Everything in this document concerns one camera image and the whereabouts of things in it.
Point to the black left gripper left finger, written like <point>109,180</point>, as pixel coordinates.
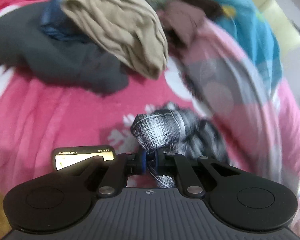
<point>61,199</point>

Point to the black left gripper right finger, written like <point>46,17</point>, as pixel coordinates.
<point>239,199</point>

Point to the black white plaid shirt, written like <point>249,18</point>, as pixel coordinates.
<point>173,129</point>

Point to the black smartphone lit screen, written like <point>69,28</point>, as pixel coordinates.
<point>67,156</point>

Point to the pink grey patchwork quilt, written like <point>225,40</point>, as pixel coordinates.
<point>262,131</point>

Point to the pink floral bed blanket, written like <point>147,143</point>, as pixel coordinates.
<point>36,118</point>

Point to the dark grey garment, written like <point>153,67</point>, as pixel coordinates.
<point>70,63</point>

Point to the teal striped garment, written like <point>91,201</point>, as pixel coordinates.
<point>253,33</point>

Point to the pale yellow wardrobe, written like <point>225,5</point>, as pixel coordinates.
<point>286,30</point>

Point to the blue denim garment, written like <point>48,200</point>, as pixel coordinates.
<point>56,24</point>

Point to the beige crumpled garment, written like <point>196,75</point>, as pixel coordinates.
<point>129,29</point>

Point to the brown mauve garment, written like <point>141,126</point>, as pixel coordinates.
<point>181,18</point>

